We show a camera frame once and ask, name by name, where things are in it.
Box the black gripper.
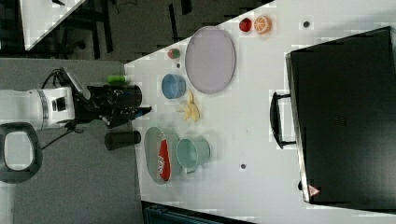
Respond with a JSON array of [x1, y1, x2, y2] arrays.
[[73, 85, 152, 129]]

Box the red ketchup bottle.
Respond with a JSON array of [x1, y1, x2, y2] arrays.
[[158, 134, 171, 182]]

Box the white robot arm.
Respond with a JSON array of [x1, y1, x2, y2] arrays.
[[1, 86, 151, 184]]

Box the green oval strainer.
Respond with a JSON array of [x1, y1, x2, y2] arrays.
[[144, 127, 181, 185]]

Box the blue bowl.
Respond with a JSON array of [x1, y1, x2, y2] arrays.
[[162, 74, 186, 99]]

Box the small black cylinder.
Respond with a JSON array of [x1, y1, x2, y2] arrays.
[[105, 131, 141, 150]]

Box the green marker pen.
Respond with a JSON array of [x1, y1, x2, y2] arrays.
[[106, 75, 131, 83]]

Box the peeled toy banana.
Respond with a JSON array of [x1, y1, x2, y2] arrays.
[[177, 90, 200, 122]]

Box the red green toy strawberry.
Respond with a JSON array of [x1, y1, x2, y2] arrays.
[[167, 49, 180, 59]]

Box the teal green mug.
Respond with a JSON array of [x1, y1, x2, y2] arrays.
[[177, 136, 210, 174]]

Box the large grey round plate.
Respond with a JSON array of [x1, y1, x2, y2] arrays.
[[185, 26, 235, 94]]

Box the dark blue crate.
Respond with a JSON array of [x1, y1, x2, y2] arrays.
[[144, 205, 226, 224]]

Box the white side table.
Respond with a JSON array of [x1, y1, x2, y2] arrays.
[[19, 0, 86, 50]]

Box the toy orange half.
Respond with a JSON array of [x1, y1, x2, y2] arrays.
[[254, 15, 272, 35]]

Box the black toaster oven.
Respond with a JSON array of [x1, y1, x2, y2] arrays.
[[285, 26, 396, 214]]

